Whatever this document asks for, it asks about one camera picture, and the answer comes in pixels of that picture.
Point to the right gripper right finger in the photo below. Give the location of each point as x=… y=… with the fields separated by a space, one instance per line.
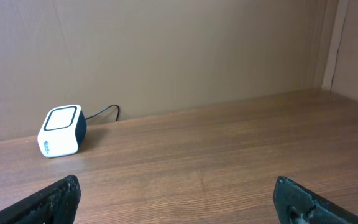
x=296 y=204

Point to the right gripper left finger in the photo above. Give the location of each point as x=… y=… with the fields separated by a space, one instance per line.
x=56 y=203

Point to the white barcode scanner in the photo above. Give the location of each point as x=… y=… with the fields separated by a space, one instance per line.
x=62 y=132

